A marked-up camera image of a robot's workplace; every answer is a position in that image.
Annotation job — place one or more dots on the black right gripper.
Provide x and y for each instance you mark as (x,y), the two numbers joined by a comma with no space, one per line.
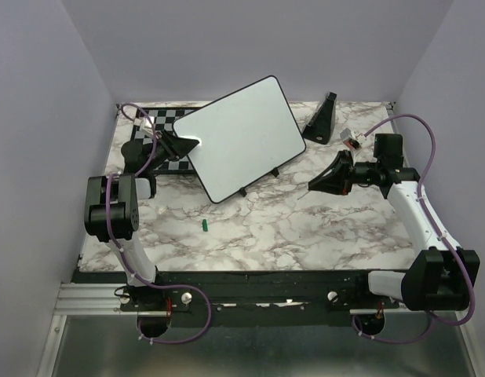
(337,177)

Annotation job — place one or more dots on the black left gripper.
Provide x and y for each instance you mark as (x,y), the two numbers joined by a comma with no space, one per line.
(176,147)

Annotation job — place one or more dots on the white whiteboard black frame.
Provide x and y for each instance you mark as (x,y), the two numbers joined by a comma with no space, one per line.
(241,137)

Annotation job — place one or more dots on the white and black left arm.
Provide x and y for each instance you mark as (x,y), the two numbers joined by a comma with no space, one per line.
(112,214)

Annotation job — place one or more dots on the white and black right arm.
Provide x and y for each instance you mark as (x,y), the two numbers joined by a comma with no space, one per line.
(442,272)

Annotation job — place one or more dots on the black triangular stand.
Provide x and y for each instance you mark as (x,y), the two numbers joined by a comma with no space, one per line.
(320,127)

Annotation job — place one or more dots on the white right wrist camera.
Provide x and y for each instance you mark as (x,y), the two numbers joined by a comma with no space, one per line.
(352,140)

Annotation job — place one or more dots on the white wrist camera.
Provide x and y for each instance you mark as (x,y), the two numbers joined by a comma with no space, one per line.
(352,140)
(142,128)

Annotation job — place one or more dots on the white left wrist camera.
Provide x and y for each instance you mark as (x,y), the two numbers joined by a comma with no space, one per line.
(142,128)

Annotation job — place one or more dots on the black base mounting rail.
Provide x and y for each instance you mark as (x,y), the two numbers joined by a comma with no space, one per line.
(264,298)

